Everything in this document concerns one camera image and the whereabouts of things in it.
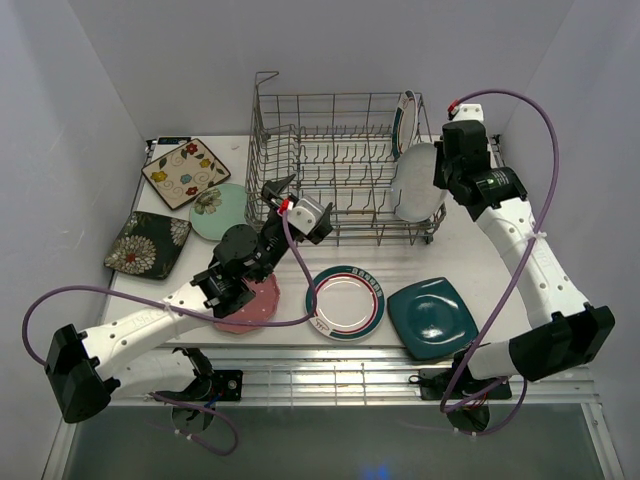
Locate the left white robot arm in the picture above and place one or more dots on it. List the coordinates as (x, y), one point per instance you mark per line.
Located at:
(84, 368)

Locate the dark teal square plate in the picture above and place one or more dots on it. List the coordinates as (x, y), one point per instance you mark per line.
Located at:
(431, 319)

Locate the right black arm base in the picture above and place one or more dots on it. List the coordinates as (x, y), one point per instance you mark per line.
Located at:
(432, 384)

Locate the cream square floral plate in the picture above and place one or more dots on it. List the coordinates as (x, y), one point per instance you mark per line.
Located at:
(185, 171)

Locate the white oval plate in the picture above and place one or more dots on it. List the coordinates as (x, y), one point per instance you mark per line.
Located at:
(414, 197)

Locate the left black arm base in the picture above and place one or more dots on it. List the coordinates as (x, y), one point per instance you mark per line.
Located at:
(209, 384)

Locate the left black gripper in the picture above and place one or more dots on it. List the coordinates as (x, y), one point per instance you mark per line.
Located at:
(274, 190)

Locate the mint green flower plate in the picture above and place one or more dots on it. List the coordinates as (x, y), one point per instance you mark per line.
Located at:
(217, 209)

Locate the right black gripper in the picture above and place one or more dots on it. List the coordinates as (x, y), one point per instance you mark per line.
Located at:
(438, 155)

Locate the dark square floral plate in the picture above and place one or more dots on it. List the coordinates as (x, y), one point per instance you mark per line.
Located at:
(148, 245)

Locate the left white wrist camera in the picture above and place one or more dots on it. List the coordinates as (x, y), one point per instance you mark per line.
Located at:
(303, 214)

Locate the grey wire dish rack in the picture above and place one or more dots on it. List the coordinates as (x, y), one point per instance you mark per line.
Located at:
(339, 147)

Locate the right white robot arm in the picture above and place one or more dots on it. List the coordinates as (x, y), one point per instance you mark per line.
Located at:
(565, 331)

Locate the pink polka dot plate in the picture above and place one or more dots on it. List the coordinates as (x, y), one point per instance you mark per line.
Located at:
(262, 308)

